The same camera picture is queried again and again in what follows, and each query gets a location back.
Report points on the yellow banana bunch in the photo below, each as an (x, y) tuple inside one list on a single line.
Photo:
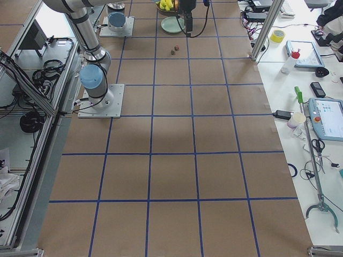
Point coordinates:
[(166, 5)]

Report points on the teach pendant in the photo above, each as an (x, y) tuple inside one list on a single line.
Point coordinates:
[(309, 54), (326, 118)]

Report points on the black power adapter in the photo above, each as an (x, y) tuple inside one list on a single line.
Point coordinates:
[(285, 115)]

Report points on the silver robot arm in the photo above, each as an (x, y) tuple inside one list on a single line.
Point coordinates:
[(94, 75)]

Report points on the paper cup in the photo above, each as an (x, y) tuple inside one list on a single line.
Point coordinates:
[(296, 119)]

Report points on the wicker fruit basket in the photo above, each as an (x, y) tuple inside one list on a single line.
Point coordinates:
[(166, 13)]

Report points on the black phone remote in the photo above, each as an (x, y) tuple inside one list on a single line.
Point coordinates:
[(317, 89)]

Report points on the blue tape roll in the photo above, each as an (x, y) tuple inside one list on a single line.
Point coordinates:
[(295, 170)]

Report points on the light green plate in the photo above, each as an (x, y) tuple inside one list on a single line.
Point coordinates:
[(173, 26)]

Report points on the teach pendant far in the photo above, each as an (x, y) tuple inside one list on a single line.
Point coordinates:
[(309, 54)]

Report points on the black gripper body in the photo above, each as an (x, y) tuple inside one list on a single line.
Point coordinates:
[(186, 6)]

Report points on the black scissors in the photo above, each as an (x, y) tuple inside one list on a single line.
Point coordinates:
[(319, 146)]

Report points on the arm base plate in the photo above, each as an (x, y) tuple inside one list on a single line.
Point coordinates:
[(124, 31), (110, 106)]

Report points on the aluminium frame post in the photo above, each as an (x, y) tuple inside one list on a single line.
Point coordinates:
[(269, 21)]

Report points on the teach pendant near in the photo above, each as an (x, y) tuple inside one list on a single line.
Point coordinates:
[(326, 118)]

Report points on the yellow tape roll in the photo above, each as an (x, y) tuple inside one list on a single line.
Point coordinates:
[(277, 36)]

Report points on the white squeeze bottle red cap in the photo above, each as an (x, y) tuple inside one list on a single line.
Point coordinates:
[(290, 62)]

